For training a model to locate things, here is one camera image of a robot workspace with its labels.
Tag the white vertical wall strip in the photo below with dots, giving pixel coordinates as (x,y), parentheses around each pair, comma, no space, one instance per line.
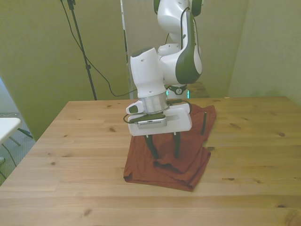
(122,11)

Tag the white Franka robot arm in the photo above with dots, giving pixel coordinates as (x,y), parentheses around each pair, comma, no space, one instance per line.
(145,70)

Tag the white folding table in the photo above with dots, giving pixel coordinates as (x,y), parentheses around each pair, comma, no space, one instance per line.
(7,127)

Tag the brown wooden stool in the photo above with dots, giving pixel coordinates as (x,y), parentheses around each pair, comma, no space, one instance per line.
(200,89)

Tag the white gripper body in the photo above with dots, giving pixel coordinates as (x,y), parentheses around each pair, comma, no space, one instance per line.
(178,122)

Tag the black camera tripod stand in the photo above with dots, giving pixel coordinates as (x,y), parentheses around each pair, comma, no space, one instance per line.
(81,46)

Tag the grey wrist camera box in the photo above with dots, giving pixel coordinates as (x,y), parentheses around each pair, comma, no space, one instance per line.
(152,124)

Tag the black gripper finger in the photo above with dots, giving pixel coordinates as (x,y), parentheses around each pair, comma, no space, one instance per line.
(177,146)
(151,146)

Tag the rust red shorts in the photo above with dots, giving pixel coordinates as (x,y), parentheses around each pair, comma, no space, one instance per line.
(164,171)

